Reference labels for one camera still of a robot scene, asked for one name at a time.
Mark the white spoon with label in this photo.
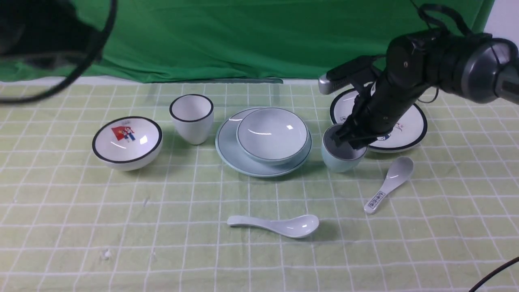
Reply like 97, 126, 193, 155
364, 157, 414, 215

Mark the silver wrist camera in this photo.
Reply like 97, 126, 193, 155
318, 55, 384, 95

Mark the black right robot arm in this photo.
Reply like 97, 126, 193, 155
319, 4, 519, 149

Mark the green checkered tablecloth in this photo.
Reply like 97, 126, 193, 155
0, 84, 518, 292

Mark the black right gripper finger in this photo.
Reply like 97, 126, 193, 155
332, 128, 347, 146

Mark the light blue cup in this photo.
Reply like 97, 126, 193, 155
321, 124, 368, 173

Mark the black-rimmed cartoon plate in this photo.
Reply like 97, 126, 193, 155
330, 89, 428, 153

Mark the light blue plate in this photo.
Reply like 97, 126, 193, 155
215, 107, 313, 178

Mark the green backdrop cloth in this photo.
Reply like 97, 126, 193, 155
0, 0, 495, 84

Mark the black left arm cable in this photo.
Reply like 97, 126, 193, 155
0, 0, 118, 105

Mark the black-rimmed white cup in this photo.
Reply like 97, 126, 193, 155
169, 94, 214, 145

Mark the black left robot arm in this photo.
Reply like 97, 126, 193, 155
0, 0, 102, 71

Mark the black cable lower right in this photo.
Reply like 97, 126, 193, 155
468, 256, 519, 292

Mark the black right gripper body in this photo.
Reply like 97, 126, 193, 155
341, 73, 426, 150

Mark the plain white spoon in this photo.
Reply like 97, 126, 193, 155
227, 214, 320, 239

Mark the light blue bowl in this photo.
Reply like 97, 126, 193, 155
236, 107, 310, 165

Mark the black-rimmed picture bowl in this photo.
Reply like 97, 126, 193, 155
92, 116, 163, 171

